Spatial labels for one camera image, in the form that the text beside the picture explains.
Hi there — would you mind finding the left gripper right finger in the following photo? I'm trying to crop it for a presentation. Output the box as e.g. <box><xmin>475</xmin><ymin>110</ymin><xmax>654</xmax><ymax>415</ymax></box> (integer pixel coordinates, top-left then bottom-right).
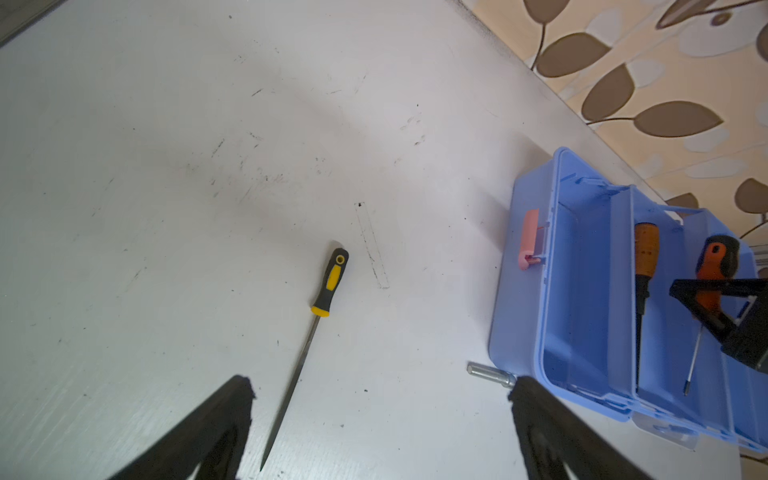
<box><xmin>508</xmin><ymin>376</ymin><xmax>649</xmax><ymax>479</ymax></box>

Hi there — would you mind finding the silver socket bit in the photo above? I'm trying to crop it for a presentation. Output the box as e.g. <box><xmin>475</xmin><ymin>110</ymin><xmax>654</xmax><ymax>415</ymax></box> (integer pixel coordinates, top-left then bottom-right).
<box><xmin>466</xmin><ymin>362</ymin><xmax>517</xmax><ymax>389</ymax></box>

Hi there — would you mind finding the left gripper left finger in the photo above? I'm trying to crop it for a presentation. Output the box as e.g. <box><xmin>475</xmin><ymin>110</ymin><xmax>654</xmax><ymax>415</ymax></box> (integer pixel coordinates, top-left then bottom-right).
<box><xmin>112</xmin><ymin>375</ymin><xmax>255</xmax><ymax>479</ymax></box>

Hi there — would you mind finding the white blue plastic toolbox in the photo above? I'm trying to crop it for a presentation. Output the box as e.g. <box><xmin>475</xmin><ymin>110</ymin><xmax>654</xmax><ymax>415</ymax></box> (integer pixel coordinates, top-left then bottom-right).
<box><xmin>489</xmin><ymin>148</ymin><xmax>767</xmax><ymax>453</ymax></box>

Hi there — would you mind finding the red handled small screwdriver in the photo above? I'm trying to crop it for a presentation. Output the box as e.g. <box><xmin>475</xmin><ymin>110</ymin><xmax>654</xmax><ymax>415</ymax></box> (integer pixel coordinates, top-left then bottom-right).
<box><xmin>683</xmin><ymin>234</ymin><xmax>741</xmax><ymax>397</ymax></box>

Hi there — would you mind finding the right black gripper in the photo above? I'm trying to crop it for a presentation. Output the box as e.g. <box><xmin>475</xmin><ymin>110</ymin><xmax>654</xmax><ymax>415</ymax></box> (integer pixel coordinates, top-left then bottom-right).
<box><xmin>669</xmin><ymin>279</ymin><xmax>767</xmax><ymax>374</ymax></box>

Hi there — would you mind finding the orange wooden handled screwdriver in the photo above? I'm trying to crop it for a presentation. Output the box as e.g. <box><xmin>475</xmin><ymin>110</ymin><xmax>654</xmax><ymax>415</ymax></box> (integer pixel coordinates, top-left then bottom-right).
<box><xmin>634</xmin><ymin>222</ymin><xmax>660</xmax><ymax>386</ymax></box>

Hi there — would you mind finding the yellow black handled screwdriver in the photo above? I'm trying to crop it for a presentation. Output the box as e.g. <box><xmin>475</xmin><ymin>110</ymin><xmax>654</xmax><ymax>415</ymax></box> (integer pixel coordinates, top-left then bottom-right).
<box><xmin>259</xmin><ymin>247</ymin><xmax>349</xmax><ymax>471</ymax></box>

